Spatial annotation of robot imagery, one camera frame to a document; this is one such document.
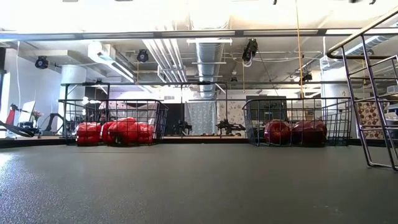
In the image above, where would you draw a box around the dark red apple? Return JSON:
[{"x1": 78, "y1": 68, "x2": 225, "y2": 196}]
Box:
[{"x1": 291, "y1": 120, "x2": 315, "y2": 146}]

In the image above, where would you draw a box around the gray curtain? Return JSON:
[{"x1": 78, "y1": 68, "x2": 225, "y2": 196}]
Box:
[{"x1": 185, "y1": 101, "x2": 218, "y2": 137}]

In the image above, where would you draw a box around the pale patterned panel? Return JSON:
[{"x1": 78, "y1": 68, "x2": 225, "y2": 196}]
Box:
[{"x1": 217, "y1": 100, "x2": 249, "y2": 138}]

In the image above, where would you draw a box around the black table mat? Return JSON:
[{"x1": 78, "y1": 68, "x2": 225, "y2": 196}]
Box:
[{"x1": 0, "y1": 143, "x2": 398, "y2": 224}]

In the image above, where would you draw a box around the gray overhead beam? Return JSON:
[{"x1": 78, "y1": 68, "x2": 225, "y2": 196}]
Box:
[{"x1": 0, "y1": 29, "x2": 343, "y2": 42}]

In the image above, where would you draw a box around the white laptop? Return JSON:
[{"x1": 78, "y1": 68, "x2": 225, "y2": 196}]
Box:
[{"x1": 18, "y1": 101, "x2": 37, "y2": 124}]

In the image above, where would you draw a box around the brown circle-patterned panel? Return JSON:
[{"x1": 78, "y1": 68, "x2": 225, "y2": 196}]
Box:
[{"x1": 356, "y1": 101, "x2": 389, "y2": 139}]

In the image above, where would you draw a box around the silver air duct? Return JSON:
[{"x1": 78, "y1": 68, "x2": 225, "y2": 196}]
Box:
[{"x1": 195, "y1": 42, "x2": 225, "y2": 100}]

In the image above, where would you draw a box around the black wire basket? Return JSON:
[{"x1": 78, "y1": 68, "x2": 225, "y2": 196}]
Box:
[
  {"x1": 58, "y1": 98, "x2": 169, "y2": 147},
  {"x1": 241, "y1": 97, "x2": 354, "y2": 147}
]

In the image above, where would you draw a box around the yellow hanging cord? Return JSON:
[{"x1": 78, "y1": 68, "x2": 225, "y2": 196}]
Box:
[{"x1": 294, "y1": 0, "x2": 305, "y2": 100}]

